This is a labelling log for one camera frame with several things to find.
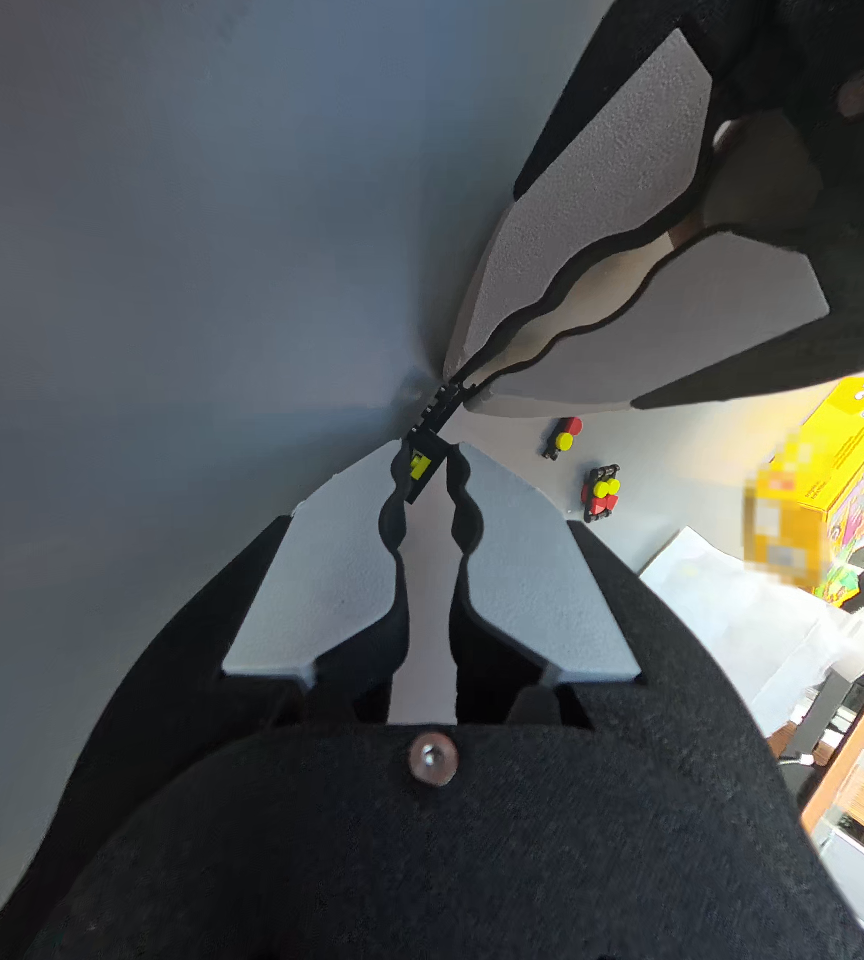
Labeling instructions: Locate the black lego bracket yellow stud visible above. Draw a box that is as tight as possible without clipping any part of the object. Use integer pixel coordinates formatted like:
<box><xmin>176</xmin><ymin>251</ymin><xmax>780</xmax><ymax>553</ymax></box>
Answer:
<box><xmin>401</xmin><ymin>378</ymin><xmax>470</xmax><ymax>507</ymax></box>

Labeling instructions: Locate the black red yellow brick plate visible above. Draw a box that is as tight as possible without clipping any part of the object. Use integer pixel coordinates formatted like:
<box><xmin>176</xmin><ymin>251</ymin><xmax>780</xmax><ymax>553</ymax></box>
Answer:
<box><xmin>581</xmin><ymin>462</ymin><xmax>623</xmax><ymax>523</ymax></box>

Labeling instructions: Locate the torn printed white paper bag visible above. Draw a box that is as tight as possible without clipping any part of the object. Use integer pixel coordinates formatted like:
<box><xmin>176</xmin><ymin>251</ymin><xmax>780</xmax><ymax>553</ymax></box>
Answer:
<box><xmin>638</xmin><ymin>525</ymin><xmax>864</xmax><ymax>739</ymax></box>

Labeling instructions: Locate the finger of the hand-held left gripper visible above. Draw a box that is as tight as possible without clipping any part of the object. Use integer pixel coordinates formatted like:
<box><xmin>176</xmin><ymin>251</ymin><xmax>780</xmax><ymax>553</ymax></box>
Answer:
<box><xmin>444</xmin><ymin>27</ymin><xmax>718</xmax><ymax>388</ymax></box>
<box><xmin>459</xmin><ymin>228</ymin><xmax>833</xmax><ymax>421</ymax></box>

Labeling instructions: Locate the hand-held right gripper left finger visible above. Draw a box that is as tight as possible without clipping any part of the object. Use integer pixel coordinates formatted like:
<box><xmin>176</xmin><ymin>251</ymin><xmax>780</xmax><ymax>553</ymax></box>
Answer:
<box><xmin>222</xmin><ymin>441</ymin><xmax>409</xmax><ymax>685</ymax></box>

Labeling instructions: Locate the small yellow red lego piece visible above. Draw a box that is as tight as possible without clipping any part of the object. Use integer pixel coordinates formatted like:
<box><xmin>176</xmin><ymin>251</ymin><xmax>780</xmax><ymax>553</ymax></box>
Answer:
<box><xmin>542</xmin><ymin>416</ymin><xmax>584</xmax><ymax>462</ymax></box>

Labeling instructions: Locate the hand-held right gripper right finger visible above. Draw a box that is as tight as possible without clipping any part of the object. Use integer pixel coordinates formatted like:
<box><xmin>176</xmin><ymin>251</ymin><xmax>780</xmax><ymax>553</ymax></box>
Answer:
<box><xmin>447</xmin><ymin>444</ymin><xmax>646</xmax><ymax>688</ymax></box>

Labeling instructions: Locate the colourful cardboard lego box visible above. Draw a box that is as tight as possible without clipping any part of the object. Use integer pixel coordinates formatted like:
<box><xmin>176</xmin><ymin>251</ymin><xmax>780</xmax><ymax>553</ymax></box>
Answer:
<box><xmin>747</xmin><ymin>375</ymin><xmax>864</xmax><ymax>604</ymax></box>

